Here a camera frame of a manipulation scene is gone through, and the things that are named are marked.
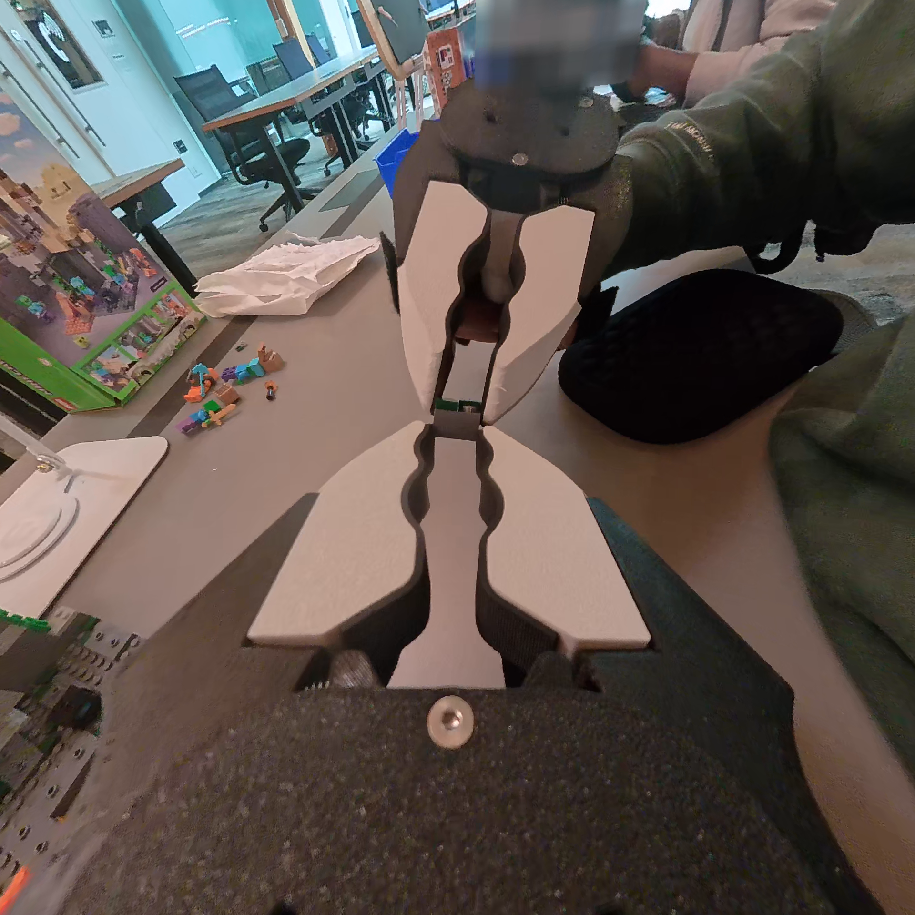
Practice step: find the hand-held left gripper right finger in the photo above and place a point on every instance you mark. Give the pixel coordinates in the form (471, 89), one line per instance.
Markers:
(566, 565)

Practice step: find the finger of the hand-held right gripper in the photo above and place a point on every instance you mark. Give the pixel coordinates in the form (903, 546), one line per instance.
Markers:
(550, 286)
(429, 272)

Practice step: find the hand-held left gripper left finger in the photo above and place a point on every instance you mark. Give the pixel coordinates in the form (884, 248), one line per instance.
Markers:
(343, 565)

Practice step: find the small grey green brick assembly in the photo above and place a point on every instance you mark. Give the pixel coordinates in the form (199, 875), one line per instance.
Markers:
(461, 402)

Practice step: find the blue plastic bin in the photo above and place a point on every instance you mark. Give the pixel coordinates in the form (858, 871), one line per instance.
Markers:
(397, 164)

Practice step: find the white crumpled bag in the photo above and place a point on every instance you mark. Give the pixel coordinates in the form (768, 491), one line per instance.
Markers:
(287, 274)

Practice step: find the black quilted wrist rest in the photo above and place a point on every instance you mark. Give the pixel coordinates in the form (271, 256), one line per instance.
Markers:
(701, 357)

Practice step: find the pile of colourful brick figures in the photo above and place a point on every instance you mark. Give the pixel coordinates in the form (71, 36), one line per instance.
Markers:
(229, 388)

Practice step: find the wooden office table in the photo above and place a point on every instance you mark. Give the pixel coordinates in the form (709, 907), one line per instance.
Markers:
(301, 92)

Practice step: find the black office chair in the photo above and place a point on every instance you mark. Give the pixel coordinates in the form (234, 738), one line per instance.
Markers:
(251, 122)

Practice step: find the white lamp base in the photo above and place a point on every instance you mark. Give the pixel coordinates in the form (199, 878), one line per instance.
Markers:
(79, 515)

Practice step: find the grey green brick tower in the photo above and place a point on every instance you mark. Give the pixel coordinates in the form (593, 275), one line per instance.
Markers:
(58, 744)

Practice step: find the green toy box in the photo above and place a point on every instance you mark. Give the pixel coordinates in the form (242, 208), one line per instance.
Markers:
(86, 286)

